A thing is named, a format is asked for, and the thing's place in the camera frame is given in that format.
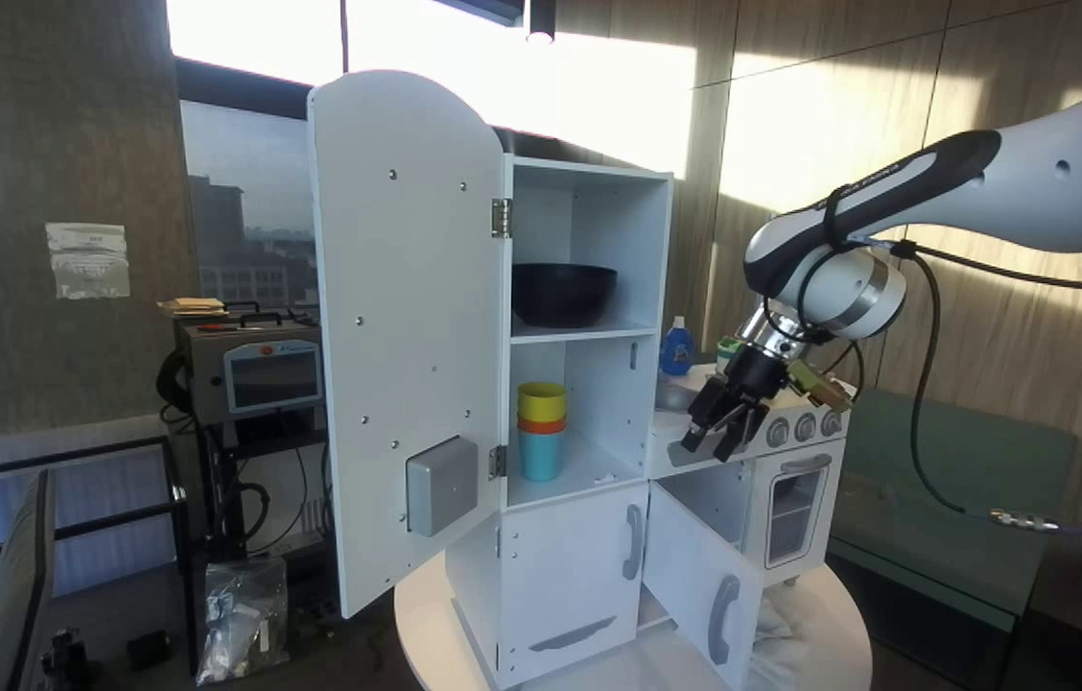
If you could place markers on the grey box on tall door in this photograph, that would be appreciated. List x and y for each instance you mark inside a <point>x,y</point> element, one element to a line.
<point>444,485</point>

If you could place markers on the clear plastic bag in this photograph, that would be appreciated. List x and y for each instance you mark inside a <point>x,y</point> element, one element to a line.
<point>240,618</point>

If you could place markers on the green upholstered bench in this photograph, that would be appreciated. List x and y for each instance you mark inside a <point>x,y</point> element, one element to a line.
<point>951,549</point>

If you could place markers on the tall white cabinet door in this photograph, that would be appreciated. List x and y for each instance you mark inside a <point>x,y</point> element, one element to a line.
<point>410,330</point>

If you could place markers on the orange plastic cup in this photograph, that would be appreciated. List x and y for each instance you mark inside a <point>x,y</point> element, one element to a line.
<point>544,432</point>

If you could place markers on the stack of colourful plates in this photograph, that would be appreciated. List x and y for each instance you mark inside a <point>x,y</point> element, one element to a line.
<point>726,350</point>

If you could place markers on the black metal railing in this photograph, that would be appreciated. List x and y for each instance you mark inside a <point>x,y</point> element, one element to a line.
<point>54,453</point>

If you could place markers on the paper sheet on wall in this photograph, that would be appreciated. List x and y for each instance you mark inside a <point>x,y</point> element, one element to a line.
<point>90,262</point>

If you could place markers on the grey oven knob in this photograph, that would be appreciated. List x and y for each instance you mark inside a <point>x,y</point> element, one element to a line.
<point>832,418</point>
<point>777,432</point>
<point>803,427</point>

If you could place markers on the white toy kitchen cabinet body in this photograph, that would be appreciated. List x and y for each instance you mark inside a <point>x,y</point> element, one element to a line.
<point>593,205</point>

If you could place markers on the black equipment cart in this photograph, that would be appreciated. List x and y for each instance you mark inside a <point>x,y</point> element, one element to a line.
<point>218,492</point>

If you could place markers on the blue soap bottle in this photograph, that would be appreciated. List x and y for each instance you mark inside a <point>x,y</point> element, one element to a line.
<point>676,350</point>

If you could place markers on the blue plastic cup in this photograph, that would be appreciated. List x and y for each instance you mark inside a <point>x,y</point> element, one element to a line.
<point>544,458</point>

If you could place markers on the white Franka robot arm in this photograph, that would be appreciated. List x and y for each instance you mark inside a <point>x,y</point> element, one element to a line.
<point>1053,179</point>

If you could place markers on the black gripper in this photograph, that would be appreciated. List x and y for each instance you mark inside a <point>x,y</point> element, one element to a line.
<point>771,356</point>

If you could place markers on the white oven door with window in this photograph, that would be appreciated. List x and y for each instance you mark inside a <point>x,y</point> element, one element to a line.
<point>799,512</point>

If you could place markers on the yellow plastic cup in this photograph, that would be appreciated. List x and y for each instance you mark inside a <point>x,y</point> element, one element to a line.
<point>544,403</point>

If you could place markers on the white cloth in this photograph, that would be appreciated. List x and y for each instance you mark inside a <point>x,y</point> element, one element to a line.
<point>781,645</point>

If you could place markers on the black bowl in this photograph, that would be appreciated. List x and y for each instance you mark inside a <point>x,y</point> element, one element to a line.
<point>566,294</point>

